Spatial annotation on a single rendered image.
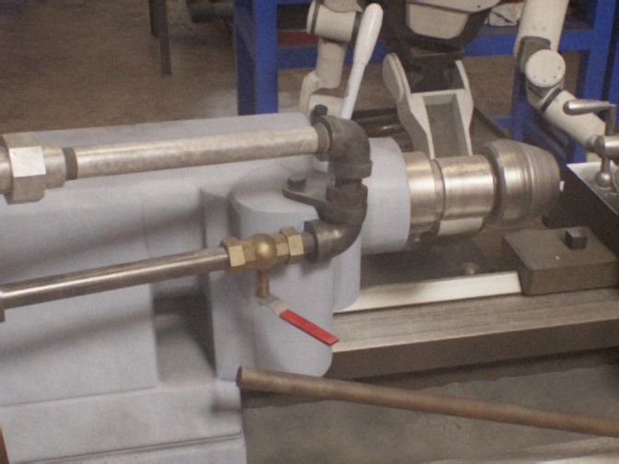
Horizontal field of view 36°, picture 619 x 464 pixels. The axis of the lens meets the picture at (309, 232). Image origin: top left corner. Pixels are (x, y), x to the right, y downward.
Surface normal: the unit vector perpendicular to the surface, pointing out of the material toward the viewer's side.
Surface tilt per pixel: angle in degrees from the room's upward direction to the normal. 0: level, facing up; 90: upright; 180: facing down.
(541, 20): 54
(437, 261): 0
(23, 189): 101
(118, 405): 62
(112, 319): 70
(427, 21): 111
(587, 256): 0
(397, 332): 0
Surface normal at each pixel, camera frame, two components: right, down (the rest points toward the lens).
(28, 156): 0.47, -0.15
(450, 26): -0.18, 0.76
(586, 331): 0.19, 0.47
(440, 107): 0.20, -0.10
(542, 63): -0.23, -0.14
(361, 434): -0.33, -0.70
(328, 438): 0.15, -0.82
